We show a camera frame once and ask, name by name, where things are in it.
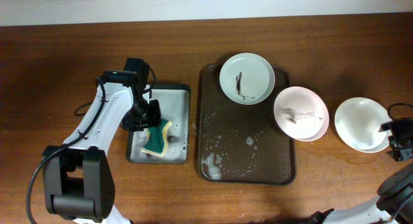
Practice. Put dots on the small black metal tray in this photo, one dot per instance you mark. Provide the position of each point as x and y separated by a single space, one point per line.
174 102

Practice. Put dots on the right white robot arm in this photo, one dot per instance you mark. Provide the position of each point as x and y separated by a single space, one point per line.
394 201

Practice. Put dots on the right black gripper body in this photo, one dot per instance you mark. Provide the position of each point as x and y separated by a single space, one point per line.
401 139

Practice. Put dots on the green and yellow sponge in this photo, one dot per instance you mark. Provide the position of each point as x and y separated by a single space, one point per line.
157 139

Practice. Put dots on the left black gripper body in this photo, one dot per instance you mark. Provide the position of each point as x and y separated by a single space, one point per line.
144 115

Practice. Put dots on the white plate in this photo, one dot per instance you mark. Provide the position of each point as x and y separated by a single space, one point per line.
358 123

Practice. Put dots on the grey-white plate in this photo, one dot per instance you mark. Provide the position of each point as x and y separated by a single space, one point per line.
247 78

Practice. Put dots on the pink plate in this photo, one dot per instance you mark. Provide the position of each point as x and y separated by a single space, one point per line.
301 114

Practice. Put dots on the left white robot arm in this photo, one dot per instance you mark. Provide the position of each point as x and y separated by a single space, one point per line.
78 183

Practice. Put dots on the large brown serving tray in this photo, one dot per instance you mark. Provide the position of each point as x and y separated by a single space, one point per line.
242 143

